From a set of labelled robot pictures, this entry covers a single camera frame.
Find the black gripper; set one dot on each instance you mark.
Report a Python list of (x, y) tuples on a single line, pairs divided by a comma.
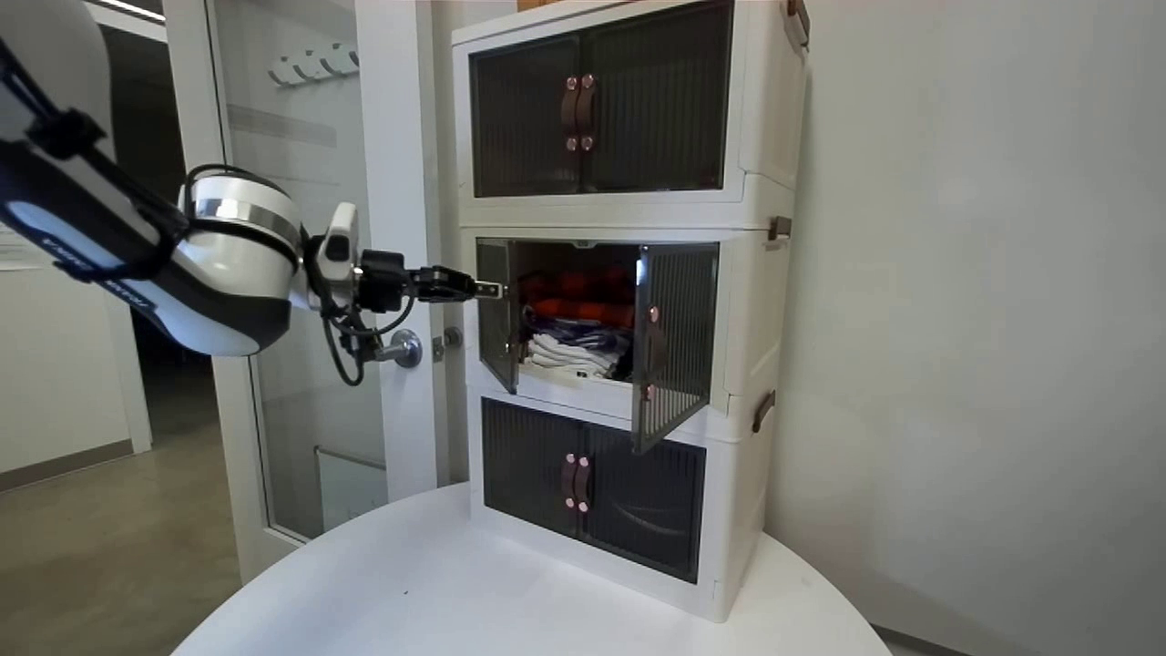
[(387, 283)]

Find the dark translucent cabinet door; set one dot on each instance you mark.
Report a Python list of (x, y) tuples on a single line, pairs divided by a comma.
[(522, 115), (526, 460), (661, 95), (644, 510), (496, 316), (676, 339)]

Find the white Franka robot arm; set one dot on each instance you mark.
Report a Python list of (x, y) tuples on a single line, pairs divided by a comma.
[(233, 260)]

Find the brown cabinet side latch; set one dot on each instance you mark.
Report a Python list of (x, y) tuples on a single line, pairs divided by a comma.
[(763, 409), (777, 226)]

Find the white three compartment cabinet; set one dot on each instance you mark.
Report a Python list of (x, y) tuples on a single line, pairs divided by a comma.
[(761, 123)]

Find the red folded garment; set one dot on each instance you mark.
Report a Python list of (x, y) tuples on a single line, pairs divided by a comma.
[(576, 294)]

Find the white blue folded garment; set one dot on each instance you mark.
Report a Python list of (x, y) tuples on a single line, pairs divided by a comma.
[(569, 352)]

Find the white glass panel door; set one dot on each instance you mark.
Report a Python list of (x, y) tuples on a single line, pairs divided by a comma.
[(395, 148)]

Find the white wall hook rack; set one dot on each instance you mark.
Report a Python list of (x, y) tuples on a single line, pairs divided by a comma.
[(316, 63)]

